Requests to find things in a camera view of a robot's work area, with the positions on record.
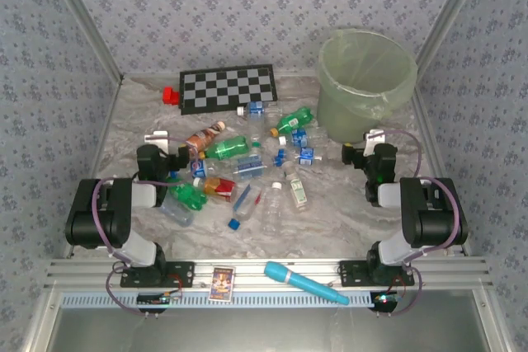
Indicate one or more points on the Pepsi bottle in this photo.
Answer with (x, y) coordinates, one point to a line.
(199, 167)

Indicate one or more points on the brown bottle beige cap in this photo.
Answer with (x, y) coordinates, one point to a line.
(204, 135)

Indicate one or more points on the crushed green bottle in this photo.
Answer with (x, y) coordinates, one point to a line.
(187, 195)

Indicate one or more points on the red package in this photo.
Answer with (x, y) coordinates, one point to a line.
(218, 188)

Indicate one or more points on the large green bottle yellow cap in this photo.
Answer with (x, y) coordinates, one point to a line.
(227, 148)

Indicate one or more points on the crushed clear bottle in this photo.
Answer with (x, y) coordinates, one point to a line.
(179, 214)

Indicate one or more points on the clear bottle green white label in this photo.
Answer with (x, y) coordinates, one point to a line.
(298, 193)

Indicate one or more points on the clear unlabelled bottle white cap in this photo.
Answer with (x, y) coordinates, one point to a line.
(273, 212)

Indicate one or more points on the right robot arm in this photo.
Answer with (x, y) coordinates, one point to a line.
(437, 220)

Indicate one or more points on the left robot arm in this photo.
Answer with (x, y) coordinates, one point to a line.
(103, 220)

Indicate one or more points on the green plastic bin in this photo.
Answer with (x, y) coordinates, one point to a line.
(350, 121)

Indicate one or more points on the translucent green bin liner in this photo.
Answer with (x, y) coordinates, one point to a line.
(363, 63)

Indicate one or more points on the red plastic block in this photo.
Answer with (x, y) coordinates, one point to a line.
(170, 96)

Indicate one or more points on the black grey checkerboard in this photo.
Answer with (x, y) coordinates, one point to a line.
(227, 88)

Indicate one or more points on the small picture card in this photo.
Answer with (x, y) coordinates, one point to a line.
(222, 284)

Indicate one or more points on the blue marker pen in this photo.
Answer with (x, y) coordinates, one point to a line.
(297, 280)

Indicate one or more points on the small circuit board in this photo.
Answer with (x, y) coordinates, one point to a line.
(158, 298)
(385, 298)

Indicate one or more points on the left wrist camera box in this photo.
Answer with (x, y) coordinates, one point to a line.
(158, 139)

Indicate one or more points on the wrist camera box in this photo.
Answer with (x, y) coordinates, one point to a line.
(373, 139)
(158, 139)

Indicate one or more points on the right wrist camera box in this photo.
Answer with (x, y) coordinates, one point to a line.
(373, 139)

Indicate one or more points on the aluminium table side rail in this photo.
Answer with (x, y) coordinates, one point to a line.
(101, 142)
(433, 137)

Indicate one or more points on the long aluminium base rail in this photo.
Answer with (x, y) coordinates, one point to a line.
(247, 275)

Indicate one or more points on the aluminium frame post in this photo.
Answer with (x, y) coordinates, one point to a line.
(446, 18)
(86, 18)

